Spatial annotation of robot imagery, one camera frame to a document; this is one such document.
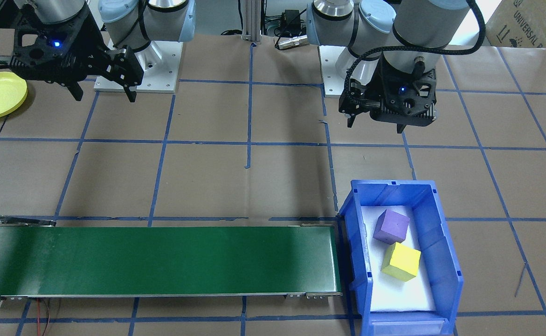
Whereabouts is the purple foam block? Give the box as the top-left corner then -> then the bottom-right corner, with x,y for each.
373,209 -> 410,245

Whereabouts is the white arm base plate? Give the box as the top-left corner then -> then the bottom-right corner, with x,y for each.
318,44 -> 381,98
94,40 -> 180,93

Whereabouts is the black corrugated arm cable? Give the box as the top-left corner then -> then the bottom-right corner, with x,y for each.
344,0 -> 482,101

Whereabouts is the blue plastic bin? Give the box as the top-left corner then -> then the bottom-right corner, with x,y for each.
338,180 -> 464,336

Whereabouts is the thin red wire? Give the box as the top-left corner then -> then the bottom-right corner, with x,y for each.
36,299 -> 52,336

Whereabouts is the silver cylindrical connector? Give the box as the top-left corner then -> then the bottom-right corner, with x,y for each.
275,35 -> 309,50

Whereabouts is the black power adapter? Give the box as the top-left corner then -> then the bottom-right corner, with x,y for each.
280,9 -> 302,33

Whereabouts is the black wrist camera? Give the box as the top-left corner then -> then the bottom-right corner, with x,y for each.
7,55 -> 85,87
371,104 -> 437,128

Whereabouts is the brown cardboard box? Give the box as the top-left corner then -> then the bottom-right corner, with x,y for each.
485,0 -> 546,52

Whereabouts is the aluminium profile post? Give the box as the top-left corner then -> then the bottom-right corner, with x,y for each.
239,0 -> 262,45

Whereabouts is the green conveyor belt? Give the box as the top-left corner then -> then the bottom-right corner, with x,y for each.
0,216 -> 343,301

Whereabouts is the yellow foam block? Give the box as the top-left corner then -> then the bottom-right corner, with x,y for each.
381,242 -> 422,282

